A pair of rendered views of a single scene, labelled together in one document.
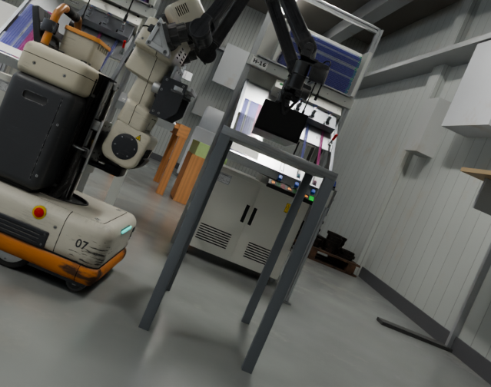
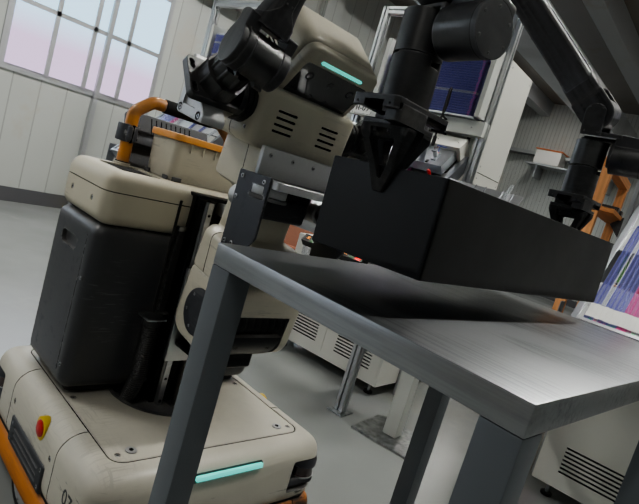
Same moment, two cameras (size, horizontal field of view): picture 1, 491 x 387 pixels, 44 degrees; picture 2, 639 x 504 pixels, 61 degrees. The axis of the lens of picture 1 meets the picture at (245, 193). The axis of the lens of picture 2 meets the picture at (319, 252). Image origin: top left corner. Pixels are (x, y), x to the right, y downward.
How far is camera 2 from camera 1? 1.84 m
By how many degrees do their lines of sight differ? 46
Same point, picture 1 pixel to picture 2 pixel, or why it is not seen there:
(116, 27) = (428, 156)
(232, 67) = not seen: outside the picture
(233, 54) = not seen: outside the picture
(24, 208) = (32, 418)
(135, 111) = (211, 245)
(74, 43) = (159, 150)
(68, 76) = (94, 196)
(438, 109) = not seen: outside the picture
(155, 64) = (247, 154)
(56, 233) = (49, 471)
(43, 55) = (79, 172)
